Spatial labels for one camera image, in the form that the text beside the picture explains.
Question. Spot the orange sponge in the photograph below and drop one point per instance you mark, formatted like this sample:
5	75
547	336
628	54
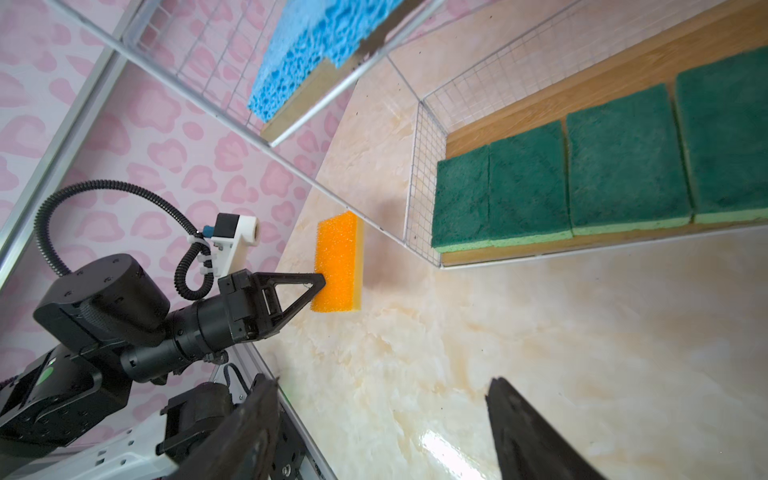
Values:
339	258

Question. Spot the blue sponge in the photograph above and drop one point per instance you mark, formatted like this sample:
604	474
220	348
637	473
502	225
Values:
309	32

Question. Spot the white wire wooden shelf rack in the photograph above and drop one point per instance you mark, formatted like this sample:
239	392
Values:
584	54

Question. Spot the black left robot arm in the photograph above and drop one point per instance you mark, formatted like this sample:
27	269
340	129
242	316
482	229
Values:
115	328

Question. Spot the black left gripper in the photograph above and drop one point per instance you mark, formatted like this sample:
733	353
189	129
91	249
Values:
252	306

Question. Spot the green sponge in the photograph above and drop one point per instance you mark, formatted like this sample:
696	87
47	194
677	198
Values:
461	209
528	200
722	115
625	166

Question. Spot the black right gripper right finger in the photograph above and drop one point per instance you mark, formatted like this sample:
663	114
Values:
527	446

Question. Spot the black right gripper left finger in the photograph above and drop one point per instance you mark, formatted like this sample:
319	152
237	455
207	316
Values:
243	446

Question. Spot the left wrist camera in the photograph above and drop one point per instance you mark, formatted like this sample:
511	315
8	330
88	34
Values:
229	240

